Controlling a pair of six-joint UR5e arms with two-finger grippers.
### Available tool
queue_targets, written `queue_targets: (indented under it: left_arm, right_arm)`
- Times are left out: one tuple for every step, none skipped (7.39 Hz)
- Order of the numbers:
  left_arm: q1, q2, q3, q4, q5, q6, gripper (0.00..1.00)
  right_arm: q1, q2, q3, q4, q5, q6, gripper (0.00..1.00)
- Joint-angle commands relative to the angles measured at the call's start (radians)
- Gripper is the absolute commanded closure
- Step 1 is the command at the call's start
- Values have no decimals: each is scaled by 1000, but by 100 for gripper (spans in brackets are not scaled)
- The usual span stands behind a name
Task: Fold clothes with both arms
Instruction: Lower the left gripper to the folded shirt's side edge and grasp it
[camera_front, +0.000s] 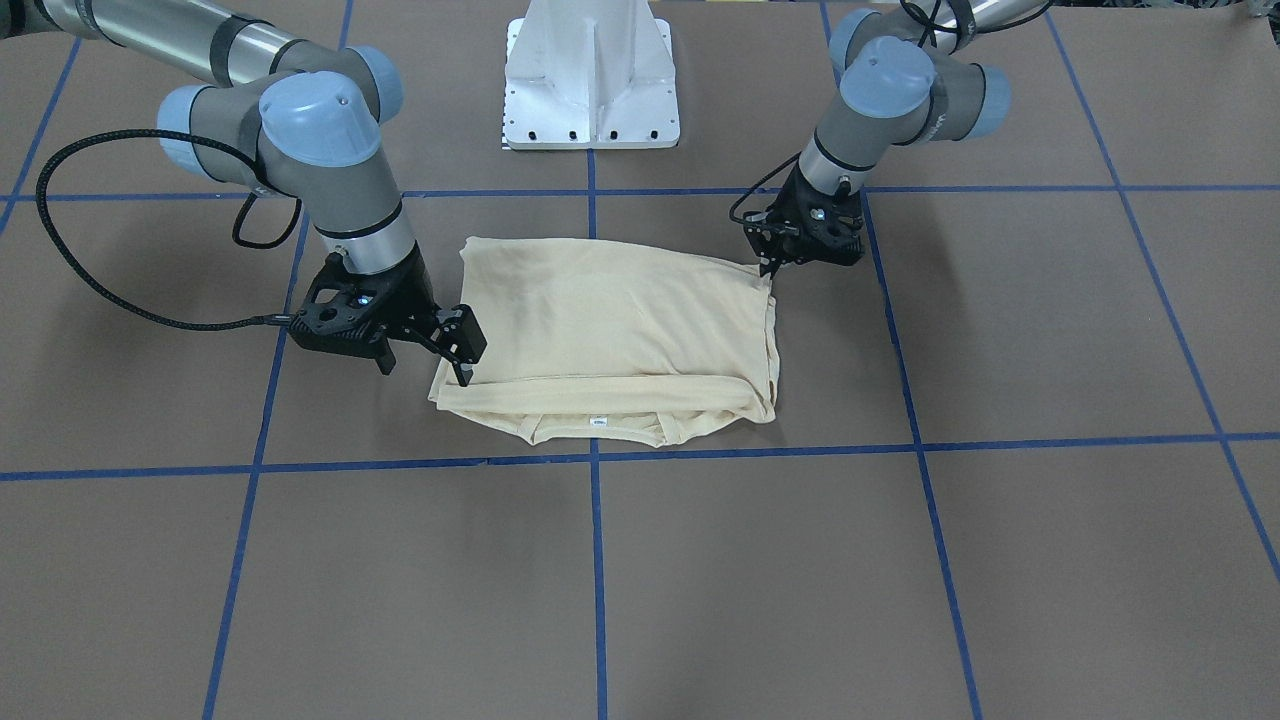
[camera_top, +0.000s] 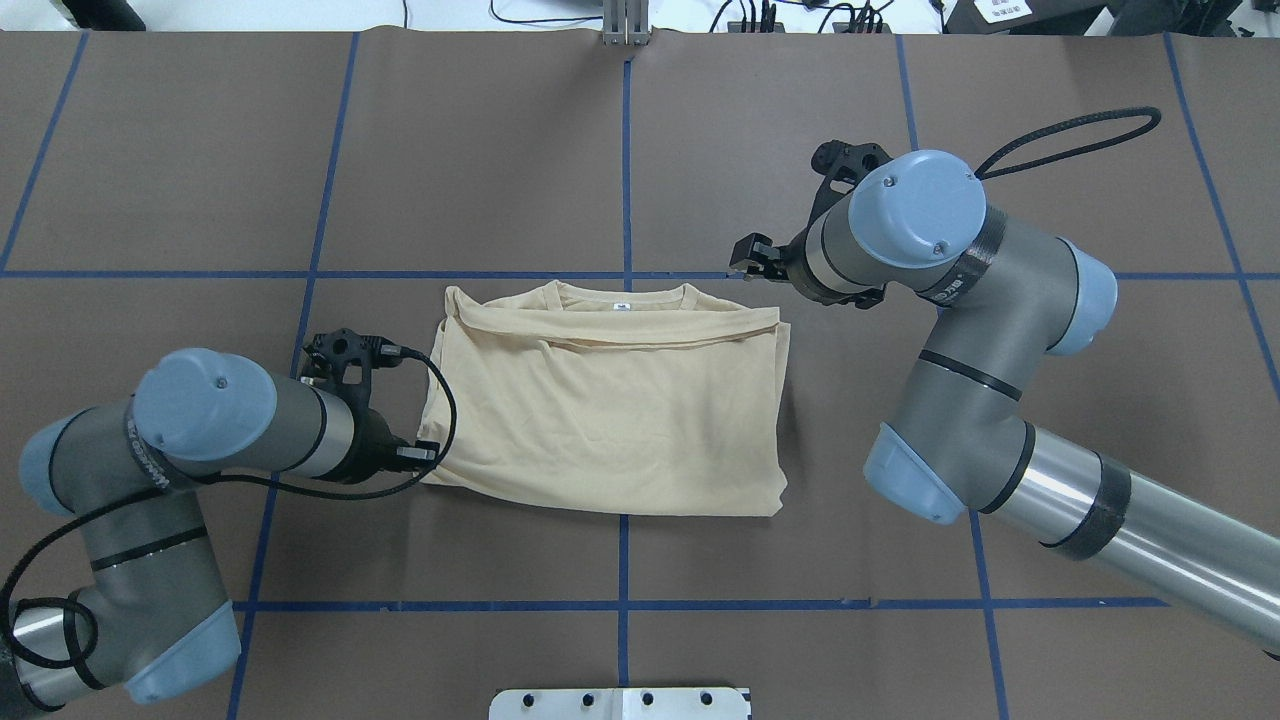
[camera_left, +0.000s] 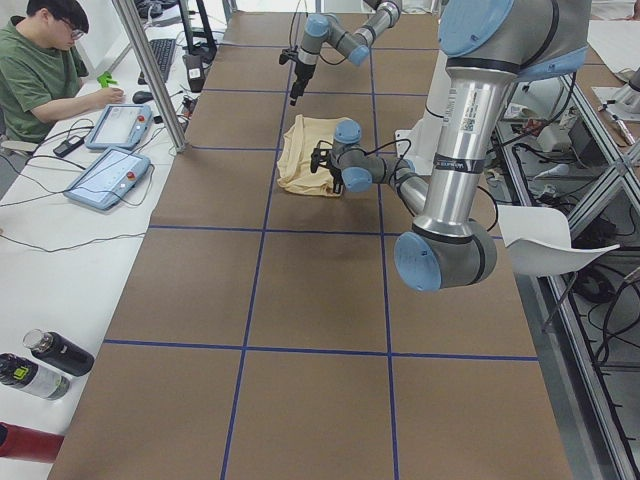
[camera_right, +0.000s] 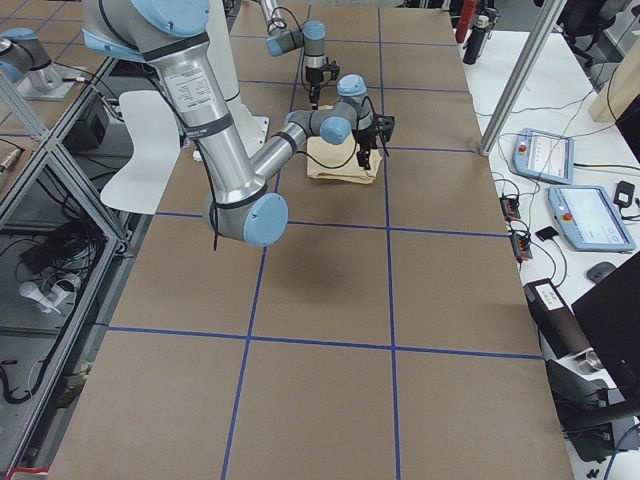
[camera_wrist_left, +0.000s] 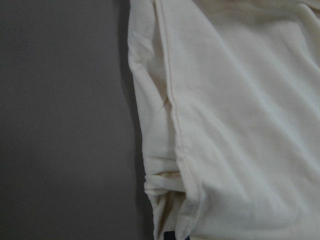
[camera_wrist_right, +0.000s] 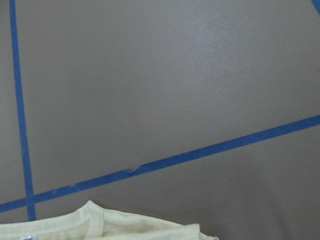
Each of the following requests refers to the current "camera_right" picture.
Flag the spare robot arm background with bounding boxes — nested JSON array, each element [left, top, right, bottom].
[[1, 27, 75, 101]]

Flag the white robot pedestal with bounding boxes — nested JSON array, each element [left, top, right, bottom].
[[206, 0, 269, 157]]

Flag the upper blue teach pendant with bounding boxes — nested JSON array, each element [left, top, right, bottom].
[[512, 128, 574, 185]]

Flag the black monitor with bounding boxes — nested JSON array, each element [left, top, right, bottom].
[[572, 255, 639, 398]]

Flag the black computer mouse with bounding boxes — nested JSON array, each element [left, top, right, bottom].
[[586, 261, 617, 284]]

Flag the lower blue teach pendant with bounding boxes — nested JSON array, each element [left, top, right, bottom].
[[547, 185, 636, 252]]

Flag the black water bottle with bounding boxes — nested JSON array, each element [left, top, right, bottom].
[[462, 15, 491, 65]]

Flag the white chair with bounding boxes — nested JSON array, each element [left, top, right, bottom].
[[100, 90, 181, 215]]

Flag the blue teach pendant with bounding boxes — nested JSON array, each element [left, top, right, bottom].
[[512, 128, 574, 185], [547, 185, 636, 252]]

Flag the red bottle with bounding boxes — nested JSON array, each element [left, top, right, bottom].
[[455, 0, 479, 44]]

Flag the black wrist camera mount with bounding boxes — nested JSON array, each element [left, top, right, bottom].
[[374, 114, 395, 144], [322, 57, 340, 83]]

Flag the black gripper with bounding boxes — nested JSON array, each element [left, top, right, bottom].
[[354, 122, 378, 169], [305, 63, 325, 110]]

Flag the black box with label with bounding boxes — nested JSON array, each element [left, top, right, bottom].
[[523, 279, 591, 358]]

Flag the aluminium frame post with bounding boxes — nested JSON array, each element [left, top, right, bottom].
[[478, 0, 567, 156]]

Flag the cream long-sleeve printed shirt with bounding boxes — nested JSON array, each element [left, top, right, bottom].
[[305, 134, 382, 185]]

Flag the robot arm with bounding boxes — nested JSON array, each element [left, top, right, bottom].
[[83, 1, 394, 246], [258, 1, 336, 110]]

